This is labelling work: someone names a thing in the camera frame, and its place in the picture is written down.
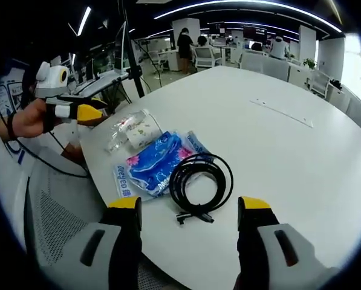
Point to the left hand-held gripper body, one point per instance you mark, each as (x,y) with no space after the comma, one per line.
(51,80)

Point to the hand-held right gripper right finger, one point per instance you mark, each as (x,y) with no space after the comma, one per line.
(271,241)

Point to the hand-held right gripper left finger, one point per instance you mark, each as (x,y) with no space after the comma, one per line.
(106,241)

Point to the clear bag with white roll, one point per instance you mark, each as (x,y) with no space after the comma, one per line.
(138,131)

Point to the blue tissue packet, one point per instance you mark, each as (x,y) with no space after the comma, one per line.
(156,163)

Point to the white round tabletop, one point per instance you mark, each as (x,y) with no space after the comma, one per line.
(258,157)

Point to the person's left hand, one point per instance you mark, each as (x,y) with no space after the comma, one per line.
(32,117)

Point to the white side desk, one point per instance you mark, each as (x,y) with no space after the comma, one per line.
(101,81)

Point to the grey mesh office chair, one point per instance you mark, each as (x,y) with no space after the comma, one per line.
(62,211)

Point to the computer monitor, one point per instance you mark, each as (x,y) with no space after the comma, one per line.
(119,54)

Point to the black tripod stand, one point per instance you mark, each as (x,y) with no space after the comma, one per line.
(135,60)

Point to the white mesh office chair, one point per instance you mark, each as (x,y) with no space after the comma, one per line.
(319,81)
(206,56)

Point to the green potted plant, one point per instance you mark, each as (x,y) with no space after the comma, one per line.
(309,63)

